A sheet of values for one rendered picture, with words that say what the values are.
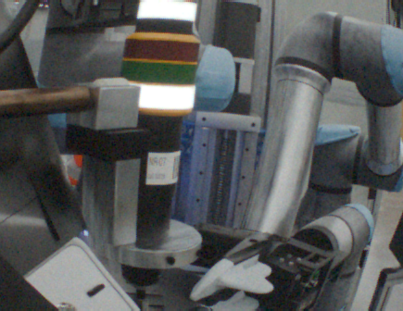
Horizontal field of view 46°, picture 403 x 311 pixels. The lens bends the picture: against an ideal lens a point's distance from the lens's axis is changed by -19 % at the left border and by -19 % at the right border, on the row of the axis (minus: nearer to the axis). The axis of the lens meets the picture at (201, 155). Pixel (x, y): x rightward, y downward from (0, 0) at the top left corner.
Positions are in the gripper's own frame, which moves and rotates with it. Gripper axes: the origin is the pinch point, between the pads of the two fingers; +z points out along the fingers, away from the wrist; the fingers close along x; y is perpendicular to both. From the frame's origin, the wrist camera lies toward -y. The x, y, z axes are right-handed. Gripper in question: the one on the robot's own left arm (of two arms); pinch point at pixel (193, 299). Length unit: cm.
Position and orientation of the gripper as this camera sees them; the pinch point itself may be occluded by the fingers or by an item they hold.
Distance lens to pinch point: 47.9
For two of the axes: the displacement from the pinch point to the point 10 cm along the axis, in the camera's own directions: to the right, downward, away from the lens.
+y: 7.7, 3.0, -5.6
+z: -6.1, 0.9, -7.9
